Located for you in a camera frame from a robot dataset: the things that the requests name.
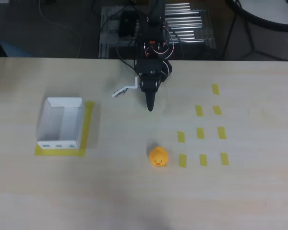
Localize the yellow rubber duck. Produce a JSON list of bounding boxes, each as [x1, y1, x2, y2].
[[148, 145, 169, 168]]

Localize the white cardboard box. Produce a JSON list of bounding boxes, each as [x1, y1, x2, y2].
[[36, 96, 85, 151]]

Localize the round white table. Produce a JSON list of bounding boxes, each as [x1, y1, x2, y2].
[[225, 0, 288, 32]]

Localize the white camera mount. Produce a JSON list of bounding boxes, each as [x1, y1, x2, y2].
[[111, 76, 140, 98]]

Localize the red white servo wires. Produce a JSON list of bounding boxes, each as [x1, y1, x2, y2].
[[143, 23, 176, 81]]

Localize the black power cable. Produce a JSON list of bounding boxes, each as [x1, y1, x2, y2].
[[116, 40, 137, 70]]

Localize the aluminium rail base frame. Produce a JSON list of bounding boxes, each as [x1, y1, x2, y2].
[[98, 2, 217, 59]]

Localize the white floor cable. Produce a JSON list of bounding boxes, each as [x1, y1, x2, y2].
[[37, 0, 84, 58]]

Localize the black table leg frame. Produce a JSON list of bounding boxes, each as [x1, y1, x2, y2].
[[221, 7, 288, 62]]

